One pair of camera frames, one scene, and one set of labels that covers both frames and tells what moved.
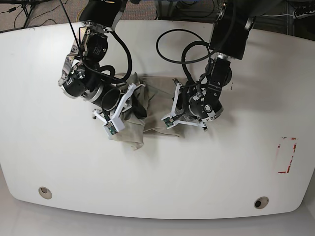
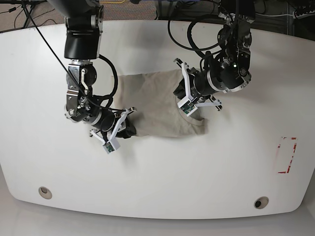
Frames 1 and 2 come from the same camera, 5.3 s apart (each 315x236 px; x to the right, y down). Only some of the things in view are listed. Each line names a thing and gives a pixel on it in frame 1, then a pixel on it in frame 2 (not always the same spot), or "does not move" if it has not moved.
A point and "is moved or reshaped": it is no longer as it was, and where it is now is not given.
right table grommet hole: (261, 202) does not move
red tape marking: (294, 149) does not move
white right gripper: (170, 121) → (188, 105)
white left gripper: (116, 123) → (113, 143)
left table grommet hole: (45, 192) does not move
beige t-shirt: (158, 96) is moved or reshaped
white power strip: (303, 15) does not move
